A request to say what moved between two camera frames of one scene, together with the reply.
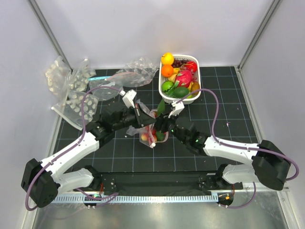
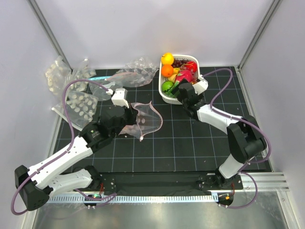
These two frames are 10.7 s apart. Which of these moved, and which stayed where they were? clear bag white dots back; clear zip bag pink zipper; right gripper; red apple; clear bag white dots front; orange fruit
Moved: clear zip bag pink zipper; right gripper
Stayed: clear bag white dots back; orange fruit; red apple; clear bag white dots front
